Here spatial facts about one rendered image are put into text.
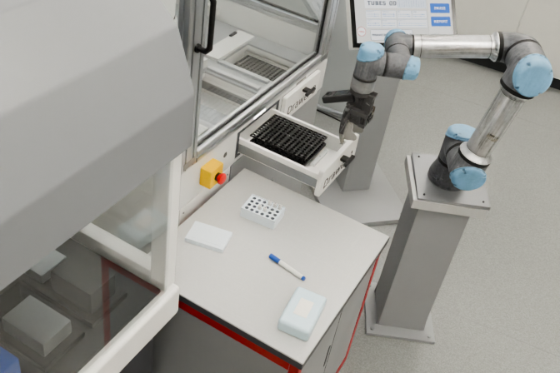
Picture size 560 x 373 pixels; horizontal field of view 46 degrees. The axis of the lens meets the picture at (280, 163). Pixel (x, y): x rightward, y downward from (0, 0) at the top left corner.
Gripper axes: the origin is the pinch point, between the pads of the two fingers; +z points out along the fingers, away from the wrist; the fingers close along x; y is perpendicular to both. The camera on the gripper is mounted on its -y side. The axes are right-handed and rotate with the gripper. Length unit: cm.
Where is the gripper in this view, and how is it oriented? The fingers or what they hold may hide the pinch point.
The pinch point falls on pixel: (342, 137)
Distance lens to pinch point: 224.3
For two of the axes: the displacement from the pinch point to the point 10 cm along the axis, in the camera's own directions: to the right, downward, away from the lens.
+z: -1.4, 7.9, 6.0
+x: 4.9, -4.7, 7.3
